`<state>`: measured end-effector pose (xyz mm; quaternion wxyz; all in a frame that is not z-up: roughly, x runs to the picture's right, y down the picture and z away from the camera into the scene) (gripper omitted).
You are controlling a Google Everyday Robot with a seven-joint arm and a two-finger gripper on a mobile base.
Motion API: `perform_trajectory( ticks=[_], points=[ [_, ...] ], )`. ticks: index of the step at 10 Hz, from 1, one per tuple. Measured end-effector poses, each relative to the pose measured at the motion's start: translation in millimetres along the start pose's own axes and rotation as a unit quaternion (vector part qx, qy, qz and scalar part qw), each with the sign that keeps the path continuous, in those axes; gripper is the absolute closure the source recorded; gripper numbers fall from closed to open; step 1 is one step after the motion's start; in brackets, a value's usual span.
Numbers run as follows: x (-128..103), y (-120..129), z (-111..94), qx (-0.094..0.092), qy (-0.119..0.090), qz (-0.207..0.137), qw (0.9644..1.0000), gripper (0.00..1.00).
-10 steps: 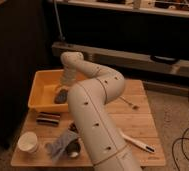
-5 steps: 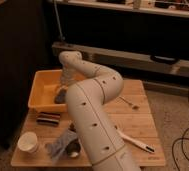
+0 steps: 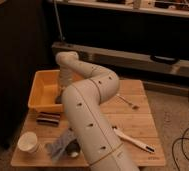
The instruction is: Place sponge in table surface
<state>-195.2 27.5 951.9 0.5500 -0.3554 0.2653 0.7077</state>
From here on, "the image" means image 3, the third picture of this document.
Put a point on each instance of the metal pole stand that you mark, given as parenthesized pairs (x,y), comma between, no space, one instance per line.
(58,21)

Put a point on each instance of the dark striped block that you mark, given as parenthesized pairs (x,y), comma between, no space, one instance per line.
(48,119)

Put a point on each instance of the white paper cup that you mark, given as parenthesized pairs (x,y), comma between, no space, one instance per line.
(28,142)

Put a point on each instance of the grey metal case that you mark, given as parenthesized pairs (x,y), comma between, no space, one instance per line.
(125,59)

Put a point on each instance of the grey blue cloth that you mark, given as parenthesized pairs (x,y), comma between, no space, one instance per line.
(57,148)

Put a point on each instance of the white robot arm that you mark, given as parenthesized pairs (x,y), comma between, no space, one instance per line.
(81,100)

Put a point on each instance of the yellow plastic bin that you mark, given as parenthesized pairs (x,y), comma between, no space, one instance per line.
(44,91)

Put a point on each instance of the wooden shelf with items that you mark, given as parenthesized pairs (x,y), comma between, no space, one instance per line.
(176,8)

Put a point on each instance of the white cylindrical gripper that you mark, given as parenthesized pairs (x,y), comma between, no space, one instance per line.
(65,76)

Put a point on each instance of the small metal cup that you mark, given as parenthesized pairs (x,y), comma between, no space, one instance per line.
(73,149)

